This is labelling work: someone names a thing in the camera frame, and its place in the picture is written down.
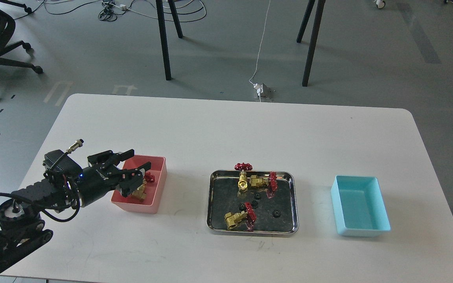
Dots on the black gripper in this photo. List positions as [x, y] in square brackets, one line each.
[103, 176]

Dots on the brass valve red handle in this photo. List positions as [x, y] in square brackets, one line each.
[139, 193]
[263, 183]
[243, 179]
[246, 216]

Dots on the brass valve upright red handle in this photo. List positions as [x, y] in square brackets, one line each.
[243, 179]

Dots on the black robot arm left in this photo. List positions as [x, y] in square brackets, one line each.
[65, 185]

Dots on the black table leg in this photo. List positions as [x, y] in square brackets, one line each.
[163, 35]
[314, 35]

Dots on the shiny metal tray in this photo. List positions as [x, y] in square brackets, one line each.
[223, 190]

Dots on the black table leg right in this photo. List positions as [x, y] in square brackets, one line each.
[314, 35]

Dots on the blue plastic box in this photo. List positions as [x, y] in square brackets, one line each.
[358, 206]

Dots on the brass valve front red handle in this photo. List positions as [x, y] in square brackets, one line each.
[246, 216]

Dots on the black table leg left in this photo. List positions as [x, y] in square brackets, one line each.
[163, 35]

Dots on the white floor power socket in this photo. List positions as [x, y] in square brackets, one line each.
[262, 93]

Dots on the pink plastic box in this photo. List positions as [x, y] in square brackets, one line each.
[153, 190]

